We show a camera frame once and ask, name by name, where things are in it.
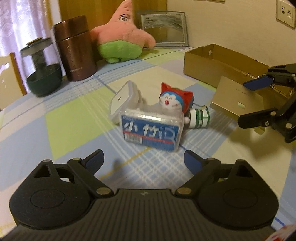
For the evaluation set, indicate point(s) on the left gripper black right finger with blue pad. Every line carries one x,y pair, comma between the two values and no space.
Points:
202,169

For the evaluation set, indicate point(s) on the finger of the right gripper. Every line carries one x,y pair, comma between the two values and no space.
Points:
261,118
258,83

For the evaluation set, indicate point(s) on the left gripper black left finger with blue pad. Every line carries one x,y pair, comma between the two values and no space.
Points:
85,169

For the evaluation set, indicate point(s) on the green white tape roll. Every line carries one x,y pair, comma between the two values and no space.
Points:
197,118

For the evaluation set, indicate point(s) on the blue toothpick plastic box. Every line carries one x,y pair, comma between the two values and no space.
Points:
150,125

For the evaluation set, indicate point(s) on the Doraemon red hood figurine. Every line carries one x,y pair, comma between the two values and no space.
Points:
175,101

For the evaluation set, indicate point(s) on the tan cardboard card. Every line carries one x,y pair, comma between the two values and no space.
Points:
235,100

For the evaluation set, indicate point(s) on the checkered tablecloth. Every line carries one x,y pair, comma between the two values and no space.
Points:
74,122

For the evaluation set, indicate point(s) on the cardboard box tray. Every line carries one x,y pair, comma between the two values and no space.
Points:
209,63

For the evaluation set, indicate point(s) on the glass jar dark green base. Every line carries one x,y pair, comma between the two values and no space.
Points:
42,67

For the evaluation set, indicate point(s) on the cream wooden chair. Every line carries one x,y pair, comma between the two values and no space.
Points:
12,87

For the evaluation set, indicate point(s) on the brown metal thermos canister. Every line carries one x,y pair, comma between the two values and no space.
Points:
75,48

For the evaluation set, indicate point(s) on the pink Patrick star plush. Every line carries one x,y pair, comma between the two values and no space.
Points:
120,40

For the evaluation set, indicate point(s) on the wooden door panel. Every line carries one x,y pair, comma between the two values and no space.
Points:
99,12

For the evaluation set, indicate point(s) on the purple lace curtain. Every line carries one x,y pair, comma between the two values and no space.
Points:
22,22

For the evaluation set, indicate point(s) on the single wall outlet plate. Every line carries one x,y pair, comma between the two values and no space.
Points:
285,13

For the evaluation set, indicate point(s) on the silver picture frame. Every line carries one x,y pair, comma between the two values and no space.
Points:
169,28

